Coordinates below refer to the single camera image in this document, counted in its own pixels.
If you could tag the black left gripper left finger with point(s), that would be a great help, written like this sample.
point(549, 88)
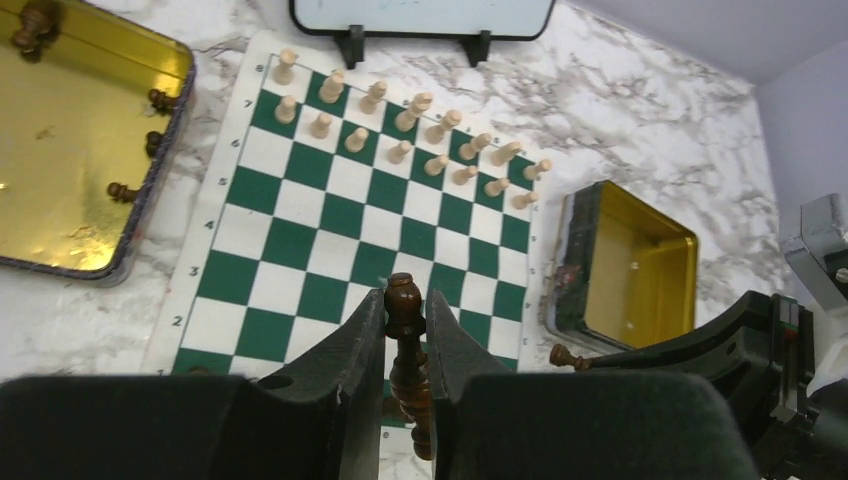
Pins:
point(318, 417)

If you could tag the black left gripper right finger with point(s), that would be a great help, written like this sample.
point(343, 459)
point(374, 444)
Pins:
point(489, 422)

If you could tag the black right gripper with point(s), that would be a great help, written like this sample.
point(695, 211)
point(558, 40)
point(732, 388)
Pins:
point(807, 434)

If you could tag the tall dark chess piece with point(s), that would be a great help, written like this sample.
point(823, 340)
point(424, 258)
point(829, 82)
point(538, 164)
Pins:
point(409, 381)

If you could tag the dark pawn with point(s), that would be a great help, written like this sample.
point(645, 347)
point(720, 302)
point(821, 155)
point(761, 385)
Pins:
point(561, 356)

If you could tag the green white chess board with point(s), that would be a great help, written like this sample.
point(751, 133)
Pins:
point(280, 251)

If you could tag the light chess pieces row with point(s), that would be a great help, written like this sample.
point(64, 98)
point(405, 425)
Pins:
point(406, 135)

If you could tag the dark pieces in tin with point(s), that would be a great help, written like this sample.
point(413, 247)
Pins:
point(90, 102)

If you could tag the right gold tin box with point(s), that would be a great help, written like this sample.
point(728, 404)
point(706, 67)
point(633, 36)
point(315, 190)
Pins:
point(624, 273)

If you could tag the gold tin box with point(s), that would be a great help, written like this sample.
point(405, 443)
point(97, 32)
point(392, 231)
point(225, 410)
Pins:
point(624, 273)
point(86, 242)

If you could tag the left gold tin box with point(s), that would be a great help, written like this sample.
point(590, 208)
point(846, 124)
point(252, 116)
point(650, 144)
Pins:
point(86, 242)

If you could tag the small whiteboard on stand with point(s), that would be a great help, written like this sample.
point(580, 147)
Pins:
point(475, 25)

